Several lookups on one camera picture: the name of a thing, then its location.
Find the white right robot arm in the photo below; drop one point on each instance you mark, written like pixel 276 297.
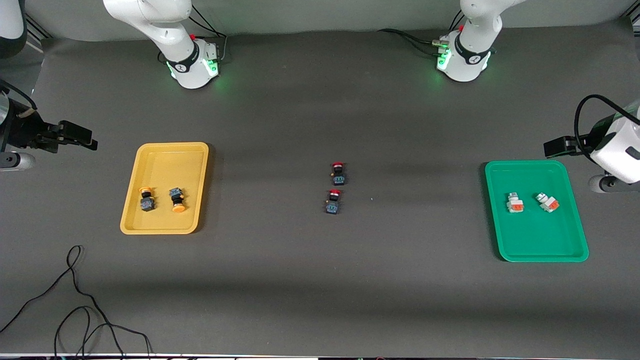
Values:
pixel 165 30

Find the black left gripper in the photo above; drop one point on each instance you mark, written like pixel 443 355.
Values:
pixel 584 144

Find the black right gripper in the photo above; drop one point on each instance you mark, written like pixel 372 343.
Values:
pixel 24 131

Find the aluminium frame rail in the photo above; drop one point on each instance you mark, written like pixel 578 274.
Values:
pixel 36 27

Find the yellow plastic tray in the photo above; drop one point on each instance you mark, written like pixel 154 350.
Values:
pixel 165 165

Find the green plastic tray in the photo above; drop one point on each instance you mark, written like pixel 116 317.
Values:
pixel 535 235

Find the dark grey table mat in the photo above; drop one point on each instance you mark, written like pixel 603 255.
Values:
pixel 320 290

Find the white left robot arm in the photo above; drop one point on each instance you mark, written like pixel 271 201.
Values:
pixel 475 45

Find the red push button switch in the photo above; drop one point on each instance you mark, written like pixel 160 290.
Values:
pixel 338 176
pixel 333 204

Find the white button with orange block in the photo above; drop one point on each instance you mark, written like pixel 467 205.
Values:
pixel 515 203
pixel 548 202

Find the yellow push button switch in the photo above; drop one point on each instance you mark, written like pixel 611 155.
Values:
pixel 176 197
pixel 147 202

